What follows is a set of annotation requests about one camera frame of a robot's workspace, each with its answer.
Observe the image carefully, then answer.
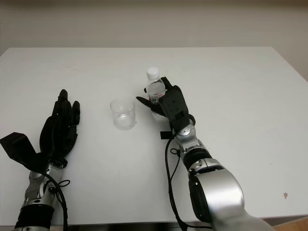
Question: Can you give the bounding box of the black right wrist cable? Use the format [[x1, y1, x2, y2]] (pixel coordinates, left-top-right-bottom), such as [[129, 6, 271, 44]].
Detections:
[[164, 136, 213, 231]]

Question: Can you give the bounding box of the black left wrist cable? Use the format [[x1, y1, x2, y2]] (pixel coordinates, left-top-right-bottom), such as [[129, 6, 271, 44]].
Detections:
[[44, 172, 71, 231]]

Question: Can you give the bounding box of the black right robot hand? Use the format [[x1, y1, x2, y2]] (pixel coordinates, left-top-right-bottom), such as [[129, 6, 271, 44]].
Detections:
[[136, 77, 196, 128]]

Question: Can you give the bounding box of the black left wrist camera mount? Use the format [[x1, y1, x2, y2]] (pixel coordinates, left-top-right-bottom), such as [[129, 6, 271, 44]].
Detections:
[[0, 132, 52, 174]]

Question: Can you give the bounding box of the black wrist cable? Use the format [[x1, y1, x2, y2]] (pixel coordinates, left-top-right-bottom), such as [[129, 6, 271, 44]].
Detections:
[[164, 136, 213, 231], [44, 172, 71, 231]]

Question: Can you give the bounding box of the clear glass cup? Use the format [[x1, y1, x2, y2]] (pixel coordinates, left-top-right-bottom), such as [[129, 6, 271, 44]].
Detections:
[[110, 97, 136, 131]]

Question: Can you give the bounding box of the black robot torso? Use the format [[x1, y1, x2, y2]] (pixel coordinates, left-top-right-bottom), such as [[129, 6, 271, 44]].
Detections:
[[67, 223, 183, 231]]

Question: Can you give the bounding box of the clear plastic water bottle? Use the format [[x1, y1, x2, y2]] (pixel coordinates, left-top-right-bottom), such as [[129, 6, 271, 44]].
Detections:
[[145, 67, 169, 120]]

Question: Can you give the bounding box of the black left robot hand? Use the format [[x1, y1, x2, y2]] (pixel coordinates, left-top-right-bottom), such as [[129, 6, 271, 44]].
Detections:
[[39, 89, 81, 161]]

